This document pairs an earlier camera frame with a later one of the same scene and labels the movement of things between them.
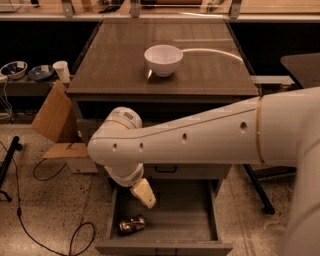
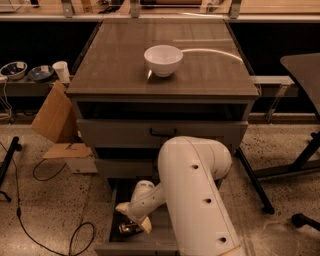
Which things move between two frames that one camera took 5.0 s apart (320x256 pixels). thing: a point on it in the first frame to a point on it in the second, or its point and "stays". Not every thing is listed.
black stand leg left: [7, 162] stays
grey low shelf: [26, 87] stays
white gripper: [130, 176] to [137, 206]
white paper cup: [61, 68] stays
